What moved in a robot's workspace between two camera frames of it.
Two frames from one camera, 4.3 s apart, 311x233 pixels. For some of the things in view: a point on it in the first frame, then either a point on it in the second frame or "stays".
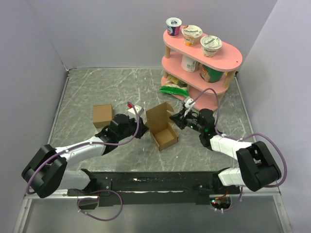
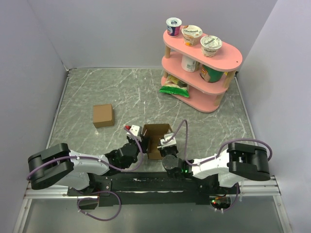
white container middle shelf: x=188 y=64 stays
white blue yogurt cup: x=173 y=24 stays
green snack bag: x=173 y=85 stays
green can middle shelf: x=210 y=74 stays
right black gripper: x=180 y=119 → x=163 y=148
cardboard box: x=157 y=122 → x=155 y=132
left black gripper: x=142 y=128 → x=144 y=143
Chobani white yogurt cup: x=210 y=45 stays
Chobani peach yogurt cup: x=191 y=34 stays
